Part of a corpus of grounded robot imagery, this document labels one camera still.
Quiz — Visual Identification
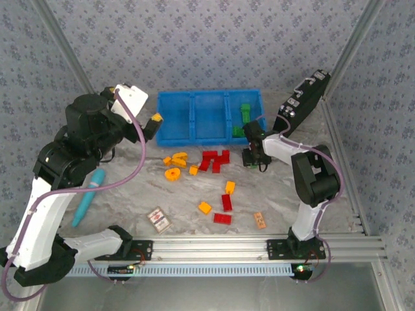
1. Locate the teal pen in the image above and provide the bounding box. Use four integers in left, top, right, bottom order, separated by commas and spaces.
71, 168, 107, 227

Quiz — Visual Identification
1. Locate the black hard case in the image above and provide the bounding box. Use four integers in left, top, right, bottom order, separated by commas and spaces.
270, 69, 332, 144

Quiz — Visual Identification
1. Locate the large yellow curved lego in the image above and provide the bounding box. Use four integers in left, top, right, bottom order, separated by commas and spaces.
171, 151, 189, 170

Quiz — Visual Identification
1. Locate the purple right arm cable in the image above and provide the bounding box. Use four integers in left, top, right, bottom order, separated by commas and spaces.
254, 113, 345, 285

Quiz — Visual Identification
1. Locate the aluminium frame post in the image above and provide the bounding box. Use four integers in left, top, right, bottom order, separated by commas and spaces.
30, 0, 98, 98
322, 0, 388, 100
371, 262, 403, 311

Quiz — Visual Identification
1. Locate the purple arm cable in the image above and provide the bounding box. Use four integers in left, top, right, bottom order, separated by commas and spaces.
0, 89, 147, 304
254, 113, 345, 285

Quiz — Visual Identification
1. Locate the small circuit board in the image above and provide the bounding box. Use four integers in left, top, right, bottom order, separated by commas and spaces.
106, 264, 136, 275
290, 264, 314, 275

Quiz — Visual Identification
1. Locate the blue three-compartment plastic container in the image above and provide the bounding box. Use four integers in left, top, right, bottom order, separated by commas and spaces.
156, 87, 268, 148

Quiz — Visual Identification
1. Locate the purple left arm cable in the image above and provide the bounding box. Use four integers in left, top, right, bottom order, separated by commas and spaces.
0, 89, 147, 304

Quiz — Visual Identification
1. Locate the small orange tag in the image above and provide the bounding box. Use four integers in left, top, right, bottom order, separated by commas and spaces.
253, 212, 267, 231

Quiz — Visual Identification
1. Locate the playing card box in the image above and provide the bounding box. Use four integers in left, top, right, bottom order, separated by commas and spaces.
146, 206, 172, 235

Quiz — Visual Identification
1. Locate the aluminium side rail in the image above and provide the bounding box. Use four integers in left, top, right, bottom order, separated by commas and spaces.
319, 96, 372, 237

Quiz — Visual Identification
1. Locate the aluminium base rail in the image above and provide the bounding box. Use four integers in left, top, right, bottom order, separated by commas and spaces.
56, 235, 388, 264

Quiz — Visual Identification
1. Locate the slotted cable duct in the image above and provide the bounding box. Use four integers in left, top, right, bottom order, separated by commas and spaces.
64, 262, 314, 278

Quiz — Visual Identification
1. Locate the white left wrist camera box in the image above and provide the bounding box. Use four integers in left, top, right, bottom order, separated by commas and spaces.
109, 83, 150, 118

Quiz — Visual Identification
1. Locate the tall green lego piece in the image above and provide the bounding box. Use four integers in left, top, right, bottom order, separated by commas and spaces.
239, 103, 253, 123

